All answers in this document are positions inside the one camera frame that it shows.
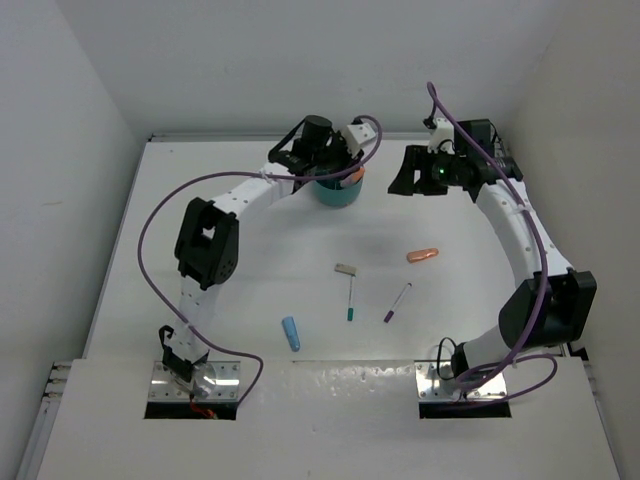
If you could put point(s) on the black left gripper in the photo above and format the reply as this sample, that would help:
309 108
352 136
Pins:
348 161

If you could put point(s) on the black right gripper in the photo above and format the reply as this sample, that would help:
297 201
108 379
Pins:
415 158

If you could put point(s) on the orange capped grey marker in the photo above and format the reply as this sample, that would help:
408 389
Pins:
355 176

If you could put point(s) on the orange highlighter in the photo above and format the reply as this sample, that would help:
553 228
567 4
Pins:
422 255

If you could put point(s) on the blue highlighter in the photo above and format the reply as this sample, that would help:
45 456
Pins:
291 334

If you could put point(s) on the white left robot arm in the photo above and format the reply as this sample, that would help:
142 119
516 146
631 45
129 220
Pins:
207 248

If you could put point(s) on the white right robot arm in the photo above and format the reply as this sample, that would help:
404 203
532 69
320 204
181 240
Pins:
472 358

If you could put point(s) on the teal round pen holder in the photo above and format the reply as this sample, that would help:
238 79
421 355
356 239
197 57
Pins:
330 193

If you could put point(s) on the small grey eraser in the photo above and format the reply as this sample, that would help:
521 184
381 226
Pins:
345 269

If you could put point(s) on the teal capped white pen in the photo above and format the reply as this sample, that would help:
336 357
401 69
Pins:
351 304

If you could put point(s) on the purple capped white pen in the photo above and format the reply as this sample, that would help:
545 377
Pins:
397 302

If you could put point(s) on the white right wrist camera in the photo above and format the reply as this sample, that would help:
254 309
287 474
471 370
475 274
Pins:
441 135

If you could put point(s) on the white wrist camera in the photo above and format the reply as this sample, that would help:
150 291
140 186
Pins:
441 135
357 136

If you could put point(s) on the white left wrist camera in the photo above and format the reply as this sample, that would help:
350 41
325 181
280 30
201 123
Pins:
357 136

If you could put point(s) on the aluminium frame rail right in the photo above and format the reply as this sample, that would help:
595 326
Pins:
575 350

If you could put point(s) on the aluminium frame rail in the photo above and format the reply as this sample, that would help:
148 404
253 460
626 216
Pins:
45 418
575 350

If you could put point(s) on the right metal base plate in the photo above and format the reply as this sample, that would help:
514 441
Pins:
433 388

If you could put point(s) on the metal base plate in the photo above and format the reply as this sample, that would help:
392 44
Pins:
212 382
433 388

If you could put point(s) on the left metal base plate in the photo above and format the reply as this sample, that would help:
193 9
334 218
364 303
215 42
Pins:
212 382

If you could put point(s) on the aluminium frame rail left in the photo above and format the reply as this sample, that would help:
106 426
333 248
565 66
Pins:
45 418

